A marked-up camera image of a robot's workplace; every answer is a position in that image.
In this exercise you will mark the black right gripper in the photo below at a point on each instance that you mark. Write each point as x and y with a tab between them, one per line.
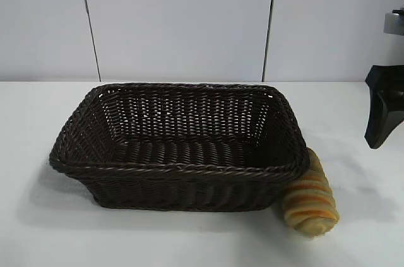
388	77

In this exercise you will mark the dark brown wicker basket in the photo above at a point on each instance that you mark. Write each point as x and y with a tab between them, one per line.
176	185

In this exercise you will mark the long striped bread roll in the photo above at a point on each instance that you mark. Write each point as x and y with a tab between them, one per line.
312	210

